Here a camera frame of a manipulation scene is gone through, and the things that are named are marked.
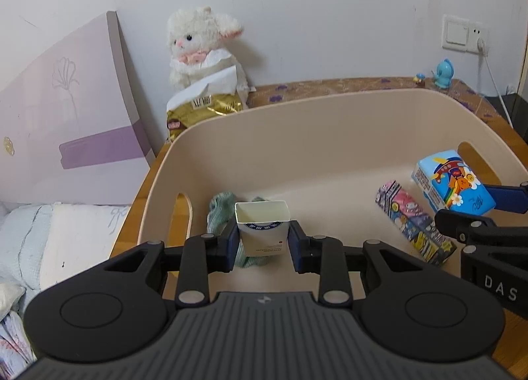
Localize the blue cartoon tissue pack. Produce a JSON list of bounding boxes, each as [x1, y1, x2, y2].
[[412, 149, 496, 216]]

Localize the long cartoon sticker box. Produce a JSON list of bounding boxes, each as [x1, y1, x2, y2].
[[375, 181, 456, 267]]

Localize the white paper carton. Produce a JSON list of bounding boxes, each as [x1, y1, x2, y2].
[[235, 201, 291, 258]]

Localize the black side cabinet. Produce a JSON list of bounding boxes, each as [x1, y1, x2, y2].
[[486, 93, 528, 144]]

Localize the white pillow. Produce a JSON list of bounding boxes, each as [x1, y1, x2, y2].
[[39, 203, 130, 291]]

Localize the gold snack bag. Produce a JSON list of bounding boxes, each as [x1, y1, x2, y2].
[[166, 93, 246, 143]]

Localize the blue plastic toy figure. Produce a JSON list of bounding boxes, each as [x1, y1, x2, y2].
[[432, 58, 455, 90]]

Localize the tiny brown toy figure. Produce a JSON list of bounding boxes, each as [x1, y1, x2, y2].
[[412, 74, 426, 87]]

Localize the floral table mat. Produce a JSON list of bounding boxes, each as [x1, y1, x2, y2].
[[247, 76, 500, 123]]

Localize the lilac bed headboard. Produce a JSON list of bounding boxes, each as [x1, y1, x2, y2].
[[1, 11, 154, 205]]

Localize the light blue blanket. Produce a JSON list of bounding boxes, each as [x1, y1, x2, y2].
[[1, 205, 53, 290]]

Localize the floral bed sheet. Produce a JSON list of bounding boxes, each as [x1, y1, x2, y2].
[[0, 311, 37, 379]]

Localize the white plush lamb toy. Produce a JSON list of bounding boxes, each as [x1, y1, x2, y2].
[[166, 7, 249, 94]]

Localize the white plug and cable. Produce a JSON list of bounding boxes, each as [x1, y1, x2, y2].
[[477, 38, 515, 127]]

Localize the white wall switch socket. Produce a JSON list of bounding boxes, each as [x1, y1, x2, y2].
[[441, 15, 489, 55]]

